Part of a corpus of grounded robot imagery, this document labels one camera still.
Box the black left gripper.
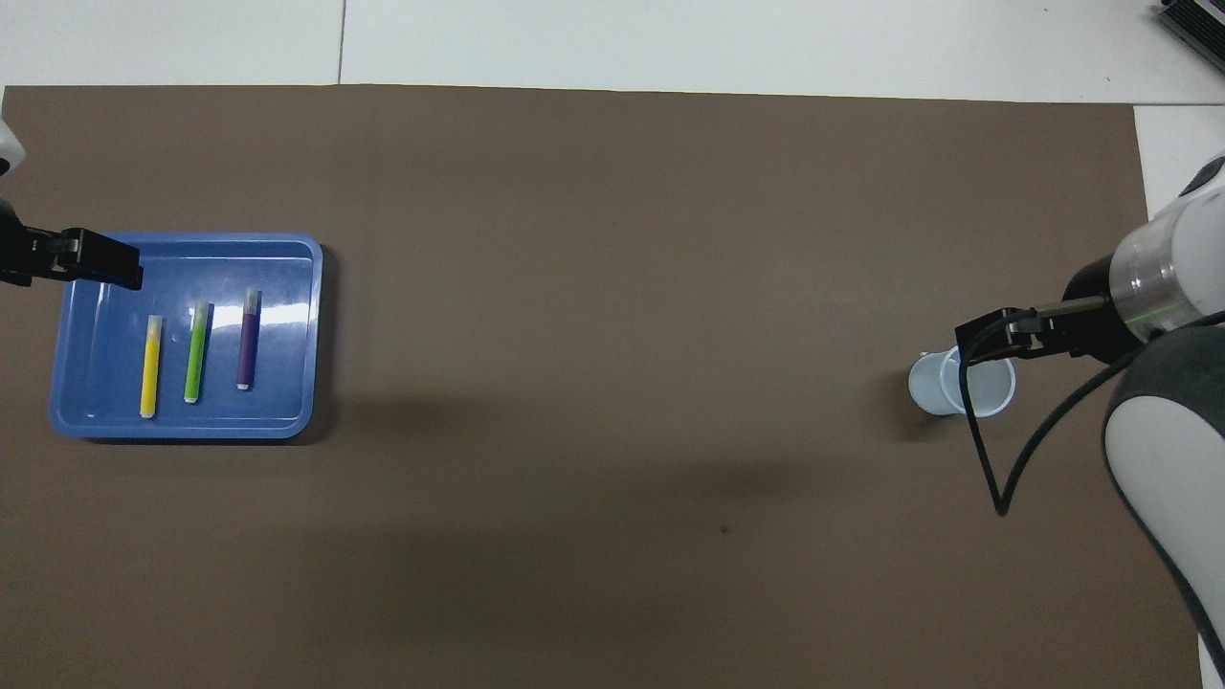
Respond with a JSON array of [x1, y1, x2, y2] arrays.
[[0, 201, 145, 290]]

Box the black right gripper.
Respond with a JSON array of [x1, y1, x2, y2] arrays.
[[955, 254, 1145, 365]]

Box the yellow marker pen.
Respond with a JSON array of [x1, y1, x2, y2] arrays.
[[140, 314, 165, 420]]

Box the green marker pen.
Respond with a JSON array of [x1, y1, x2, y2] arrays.
[[183, 301, 212, 405]]

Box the purple marker pen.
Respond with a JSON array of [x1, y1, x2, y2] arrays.
[[236, 288, 263, 391]]

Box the blue plastic tray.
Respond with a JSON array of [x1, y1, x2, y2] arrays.
[[49, 233, 324, 441]]

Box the light blue pen cup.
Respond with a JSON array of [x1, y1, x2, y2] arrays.
[[907, 343, 1016, 419]]

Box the dark ribbed device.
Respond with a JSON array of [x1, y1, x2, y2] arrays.
[[1156, 0, 1225, 51]]

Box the brown table mat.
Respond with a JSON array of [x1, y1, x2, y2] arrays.
[[0, 84, 1205, 689]]

